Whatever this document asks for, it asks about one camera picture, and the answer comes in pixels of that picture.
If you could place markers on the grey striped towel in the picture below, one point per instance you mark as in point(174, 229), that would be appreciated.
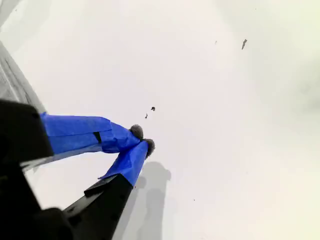
point(10, 82)

